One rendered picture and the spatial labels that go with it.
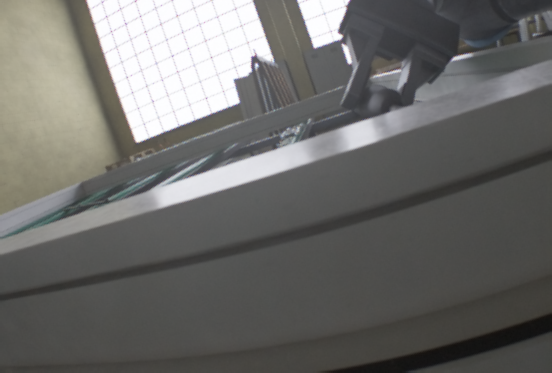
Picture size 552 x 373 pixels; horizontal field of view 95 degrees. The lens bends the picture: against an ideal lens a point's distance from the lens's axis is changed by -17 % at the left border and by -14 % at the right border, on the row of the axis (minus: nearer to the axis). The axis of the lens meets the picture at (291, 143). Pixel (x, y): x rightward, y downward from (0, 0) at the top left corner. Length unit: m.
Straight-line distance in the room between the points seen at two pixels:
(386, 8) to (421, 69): 0.08
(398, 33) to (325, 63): 6.97
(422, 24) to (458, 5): 0.16
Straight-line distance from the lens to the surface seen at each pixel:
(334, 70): 7.30
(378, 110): 0.23
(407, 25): 0.35
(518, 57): 0.30
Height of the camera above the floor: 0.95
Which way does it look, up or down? 8 degrees down
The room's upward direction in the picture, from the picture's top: 19 degrees counter-clockwise
